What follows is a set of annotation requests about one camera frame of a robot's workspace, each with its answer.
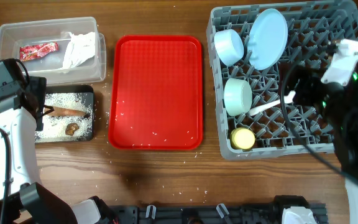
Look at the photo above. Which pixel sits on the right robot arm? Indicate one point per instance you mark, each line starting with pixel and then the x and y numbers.
pixel 338 106

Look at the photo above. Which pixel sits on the light blue plate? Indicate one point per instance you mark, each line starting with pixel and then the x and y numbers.
pixel 268 39

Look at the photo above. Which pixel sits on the clear plastic bin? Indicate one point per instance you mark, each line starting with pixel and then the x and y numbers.
pixel 16 35

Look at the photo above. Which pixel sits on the brown carrot-shaped food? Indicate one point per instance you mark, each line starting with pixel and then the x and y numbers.
pixel 57 111

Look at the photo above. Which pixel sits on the white plastic spoon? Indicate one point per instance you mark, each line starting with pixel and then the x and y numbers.
pixel 258 109

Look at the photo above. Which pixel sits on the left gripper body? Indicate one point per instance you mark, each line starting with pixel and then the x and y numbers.
pixel 39 86

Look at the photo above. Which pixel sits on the light blue bowl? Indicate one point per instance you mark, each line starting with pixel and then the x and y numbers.
pixel 229 46

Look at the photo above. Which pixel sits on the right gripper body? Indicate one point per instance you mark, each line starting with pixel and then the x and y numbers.
pixel 312 91

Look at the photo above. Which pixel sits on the white rice pile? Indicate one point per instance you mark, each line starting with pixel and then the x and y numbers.
pixel 55 126

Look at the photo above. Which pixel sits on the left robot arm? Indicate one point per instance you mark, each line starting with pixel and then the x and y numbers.
pixel 22 108

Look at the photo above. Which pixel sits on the red serving tray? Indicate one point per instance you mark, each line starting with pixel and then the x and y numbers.
pixel 157 93

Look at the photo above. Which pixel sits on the black plastic tray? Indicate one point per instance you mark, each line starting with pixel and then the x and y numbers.
pixel 67 89

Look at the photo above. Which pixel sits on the white napkin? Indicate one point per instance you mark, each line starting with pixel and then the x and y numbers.
pixel 79 49

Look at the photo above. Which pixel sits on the grey dishwasher rack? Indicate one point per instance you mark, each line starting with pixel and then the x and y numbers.
pixel 312 25

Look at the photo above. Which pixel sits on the mint green bowl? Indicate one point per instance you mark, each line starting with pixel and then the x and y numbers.
pixel 237 96

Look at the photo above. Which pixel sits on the brown food scrap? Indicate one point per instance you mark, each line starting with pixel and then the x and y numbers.
pixel 71 129

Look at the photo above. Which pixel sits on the yellow plastic cup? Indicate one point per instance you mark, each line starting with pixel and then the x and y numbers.
pixel 242 138

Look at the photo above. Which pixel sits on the red snack wrapper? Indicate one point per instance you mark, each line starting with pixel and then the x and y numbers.
pixel 32 52

